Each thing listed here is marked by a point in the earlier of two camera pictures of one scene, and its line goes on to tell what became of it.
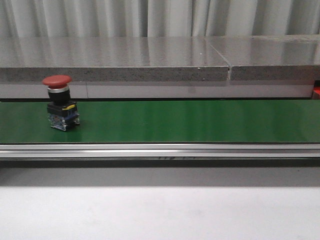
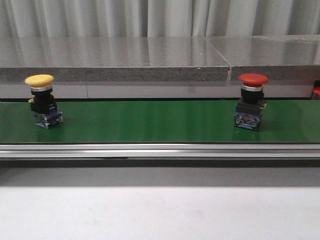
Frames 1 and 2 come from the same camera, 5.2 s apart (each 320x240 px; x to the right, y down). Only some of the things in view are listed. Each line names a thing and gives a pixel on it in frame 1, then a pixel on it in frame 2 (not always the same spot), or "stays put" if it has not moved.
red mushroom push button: x=62 y=113 to x=249 y=110
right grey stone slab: x=270 y=57 stays put
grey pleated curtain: x=90 y=18 stays put
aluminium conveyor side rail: x=159 y=150 stays put
